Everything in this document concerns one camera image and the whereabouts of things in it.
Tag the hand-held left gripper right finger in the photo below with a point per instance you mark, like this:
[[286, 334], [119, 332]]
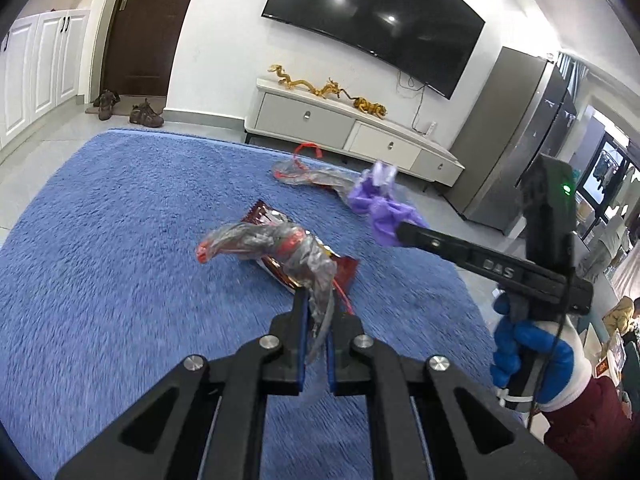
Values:
[[330, 365]]

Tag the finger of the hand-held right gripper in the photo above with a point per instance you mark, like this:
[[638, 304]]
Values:
[[430, 242]]

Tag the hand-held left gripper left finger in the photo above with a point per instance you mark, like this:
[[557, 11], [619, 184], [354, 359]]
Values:
[[301, 350]]

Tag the purple plastic bag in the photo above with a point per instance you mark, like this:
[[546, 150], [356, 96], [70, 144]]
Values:
[[375, 205]]

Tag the clear plastic bag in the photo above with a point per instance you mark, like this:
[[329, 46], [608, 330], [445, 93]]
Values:
[[280, 245]]

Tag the person's right forearm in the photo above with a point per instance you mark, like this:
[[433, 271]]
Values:
[[595, 430]]

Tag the person's right hand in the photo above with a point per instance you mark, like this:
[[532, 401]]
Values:
[[560, 365]]

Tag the red snack wrapper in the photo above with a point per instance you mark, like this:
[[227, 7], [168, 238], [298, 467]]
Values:
[[347, 267]]

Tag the grey refrigerator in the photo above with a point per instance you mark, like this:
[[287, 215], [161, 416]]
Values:
[[510, 135]]

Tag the white router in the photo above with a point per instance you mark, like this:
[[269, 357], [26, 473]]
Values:
[[431, 128]]

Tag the blue curtain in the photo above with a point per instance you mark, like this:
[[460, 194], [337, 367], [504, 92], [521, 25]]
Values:
[[572, 77]]

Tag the golden tiger ornament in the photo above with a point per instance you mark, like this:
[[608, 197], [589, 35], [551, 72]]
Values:
[[370, 106]]

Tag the white television cabinet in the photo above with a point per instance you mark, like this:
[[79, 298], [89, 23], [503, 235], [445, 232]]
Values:
[[300, 115]]

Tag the short golden dragon ornament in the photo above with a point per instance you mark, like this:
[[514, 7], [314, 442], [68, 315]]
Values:
[[330, 90]]

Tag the long golden dragon ornament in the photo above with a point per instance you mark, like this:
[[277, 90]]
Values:
[[295, 81]]

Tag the blue fluffy blanket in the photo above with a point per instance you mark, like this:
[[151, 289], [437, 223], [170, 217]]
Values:
[[125, 235]]

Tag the brown shoe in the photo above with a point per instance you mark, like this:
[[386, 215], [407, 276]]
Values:
[[106, 105], [146, 114]]

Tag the brown entrance door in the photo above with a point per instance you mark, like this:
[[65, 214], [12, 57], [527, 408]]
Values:
[[145, 25]]

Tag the white floor cabinets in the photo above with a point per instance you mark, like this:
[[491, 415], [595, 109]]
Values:
[[40, 65]]

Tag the black wall television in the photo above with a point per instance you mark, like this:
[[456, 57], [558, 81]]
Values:
[[375, 10]]

